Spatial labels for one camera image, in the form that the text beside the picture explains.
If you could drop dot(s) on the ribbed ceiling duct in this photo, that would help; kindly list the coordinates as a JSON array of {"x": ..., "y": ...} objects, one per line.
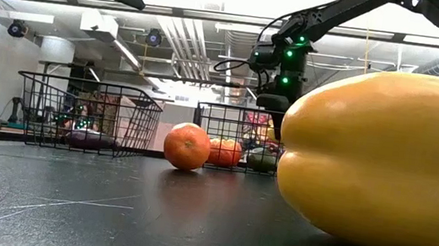
[{"x": 239, "y": 40}]

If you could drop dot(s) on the brown cardboard box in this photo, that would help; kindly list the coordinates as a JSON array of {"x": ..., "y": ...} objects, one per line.
[{"x": 101, "y": 114}]

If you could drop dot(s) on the green avocado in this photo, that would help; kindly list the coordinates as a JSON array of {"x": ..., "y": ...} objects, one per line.
[{"x": 261, "y": 160}]

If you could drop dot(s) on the purple eggplant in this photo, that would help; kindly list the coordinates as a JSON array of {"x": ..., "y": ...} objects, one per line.
[{"x": 90, "y": 140}]

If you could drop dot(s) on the white ceiling pipes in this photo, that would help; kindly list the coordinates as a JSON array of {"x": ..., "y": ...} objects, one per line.
[{"x": 189, "y": 47}]

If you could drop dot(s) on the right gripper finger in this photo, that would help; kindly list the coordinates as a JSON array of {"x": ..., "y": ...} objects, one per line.
[{"x": 273, "y": 102}]

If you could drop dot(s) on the black background stand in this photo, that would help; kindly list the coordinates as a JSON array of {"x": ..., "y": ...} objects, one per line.
[{"x": 14, "y": 108}]

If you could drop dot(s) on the orange fruit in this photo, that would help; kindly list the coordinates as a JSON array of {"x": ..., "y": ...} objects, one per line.
[{"x": 187, "y": 146}]

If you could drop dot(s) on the black ceiling camera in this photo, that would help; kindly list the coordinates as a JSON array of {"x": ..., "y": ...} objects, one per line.
[
  {"x": 153, "y": 38},
  {"x": 16, "y": 28}
]

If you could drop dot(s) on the white ceiling unit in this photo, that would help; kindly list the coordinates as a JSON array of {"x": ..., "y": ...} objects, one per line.
[{"x": 98, "y": 24}]

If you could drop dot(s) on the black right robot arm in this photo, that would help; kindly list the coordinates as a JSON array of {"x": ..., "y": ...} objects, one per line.
[{"x": 345, "y": 8}]

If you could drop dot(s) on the orange persimmon green calyx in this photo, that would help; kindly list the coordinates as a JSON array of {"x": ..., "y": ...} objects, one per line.
[{"x": 225, "y": 152}]

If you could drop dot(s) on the yellow bell pepper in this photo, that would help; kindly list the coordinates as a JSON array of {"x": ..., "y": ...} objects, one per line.
[{"x": 384, "y": 161}]

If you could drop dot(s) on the white pillar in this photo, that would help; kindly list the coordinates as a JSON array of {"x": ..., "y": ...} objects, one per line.
[{"x": 56, "y": 57}]

